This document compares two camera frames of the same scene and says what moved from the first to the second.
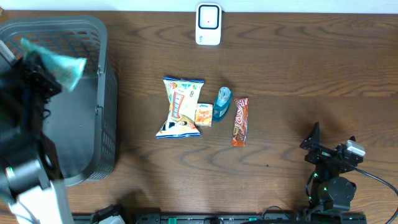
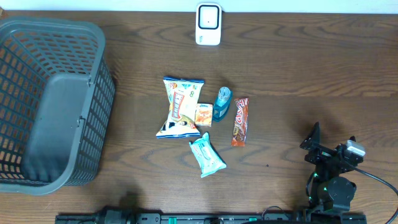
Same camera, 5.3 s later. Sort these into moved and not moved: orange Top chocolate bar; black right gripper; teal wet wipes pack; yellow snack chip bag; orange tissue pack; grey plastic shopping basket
Moved: teal wet wipes pack; grey plastic shopping basket
Not moved: orange Top chocolate bar; yellow snack chip bag; black right gripper; orange tissue pack
